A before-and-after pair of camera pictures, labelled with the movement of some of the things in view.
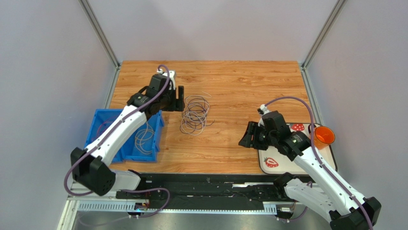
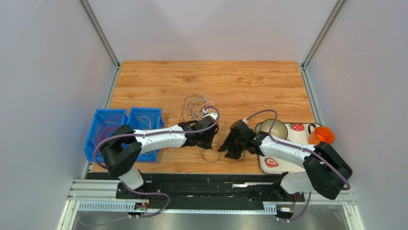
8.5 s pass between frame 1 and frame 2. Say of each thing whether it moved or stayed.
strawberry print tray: stayed
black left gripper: moved
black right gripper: moved
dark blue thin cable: moved
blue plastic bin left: stayed
